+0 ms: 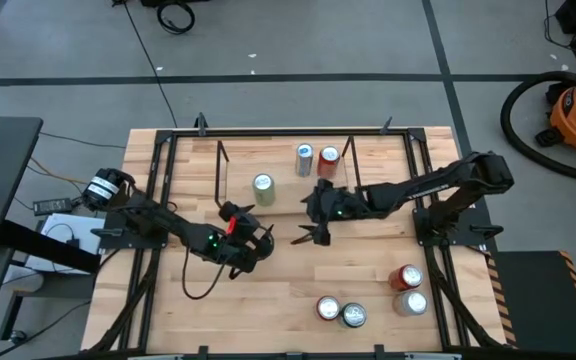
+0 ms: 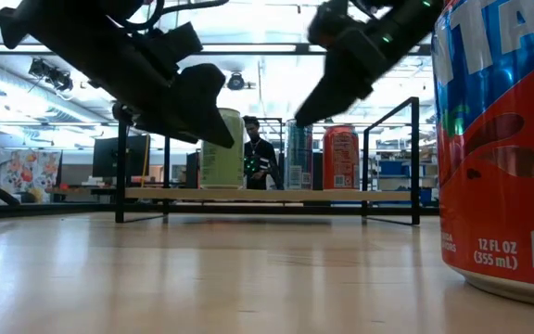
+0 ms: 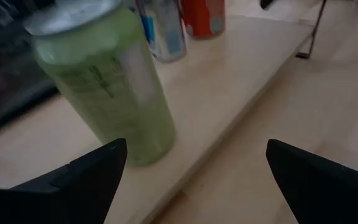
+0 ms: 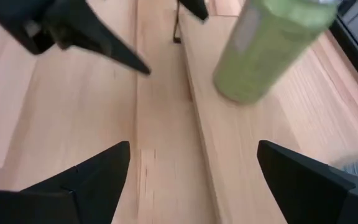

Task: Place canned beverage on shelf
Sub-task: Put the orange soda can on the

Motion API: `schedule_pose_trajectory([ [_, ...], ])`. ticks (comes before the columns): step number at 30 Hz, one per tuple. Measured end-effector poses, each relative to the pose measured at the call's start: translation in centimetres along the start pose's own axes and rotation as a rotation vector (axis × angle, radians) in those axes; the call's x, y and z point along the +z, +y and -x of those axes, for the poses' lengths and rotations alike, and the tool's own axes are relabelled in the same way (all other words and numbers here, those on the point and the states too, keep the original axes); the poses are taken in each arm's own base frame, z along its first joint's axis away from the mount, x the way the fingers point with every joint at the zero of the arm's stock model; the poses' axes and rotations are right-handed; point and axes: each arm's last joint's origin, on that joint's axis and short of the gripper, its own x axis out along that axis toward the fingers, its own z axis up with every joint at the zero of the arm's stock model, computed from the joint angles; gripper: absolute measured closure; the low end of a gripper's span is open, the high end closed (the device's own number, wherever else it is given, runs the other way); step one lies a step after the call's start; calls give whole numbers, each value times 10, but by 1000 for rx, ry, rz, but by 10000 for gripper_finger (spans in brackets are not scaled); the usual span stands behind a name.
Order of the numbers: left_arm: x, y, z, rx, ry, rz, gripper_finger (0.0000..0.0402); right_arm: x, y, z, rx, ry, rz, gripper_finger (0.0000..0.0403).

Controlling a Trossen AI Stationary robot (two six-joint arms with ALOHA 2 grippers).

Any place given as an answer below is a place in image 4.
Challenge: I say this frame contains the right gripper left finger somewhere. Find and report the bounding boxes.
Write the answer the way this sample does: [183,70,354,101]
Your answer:
[0,141,131,224]

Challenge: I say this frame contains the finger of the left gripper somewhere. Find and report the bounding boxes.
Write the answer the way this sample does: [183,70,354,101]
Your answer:
[46,0,152,76]
[178,0,209,21]

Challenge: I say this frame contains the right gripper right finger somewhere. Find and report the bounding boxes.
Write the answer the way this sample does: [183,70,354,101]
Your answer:
[257,139,358,224]

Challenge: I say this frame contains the light green lime soda can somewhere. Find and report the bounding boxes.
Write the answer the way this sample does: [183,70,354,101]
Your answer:
[212,0,341,106]

